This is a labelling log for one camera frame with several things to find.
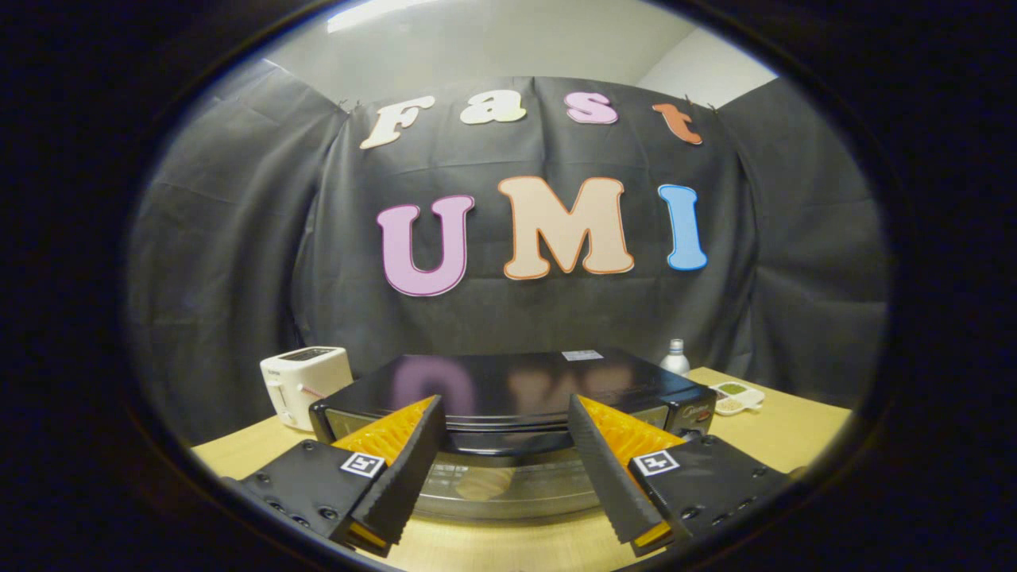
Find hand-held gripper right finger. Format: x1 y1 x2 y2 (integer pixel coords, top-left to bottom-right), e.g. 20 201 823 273
567 393 795 557

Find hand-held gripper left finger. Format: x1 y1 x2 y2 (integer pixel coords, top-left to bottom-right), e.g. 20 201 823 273
238 395 447 558

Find white toaster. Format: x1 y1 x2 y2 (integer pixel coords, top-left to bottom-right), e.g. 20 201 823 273
260 346 354 432

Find striped bread roll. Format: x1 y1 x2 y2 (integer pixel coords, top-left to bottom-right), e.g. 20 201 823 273
457 469 517 502

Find small silver bottle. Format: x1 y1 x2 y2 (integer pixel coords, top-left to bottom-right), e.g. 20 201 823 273
659 338 691 377

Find white divided condiment dish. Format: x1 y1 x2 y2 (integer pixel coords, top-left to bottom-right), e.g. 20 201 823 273
710 381 766 416

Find black toaster oven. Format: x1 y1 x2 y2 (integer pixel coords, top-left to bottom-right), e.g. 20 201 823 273
310 350 717 522

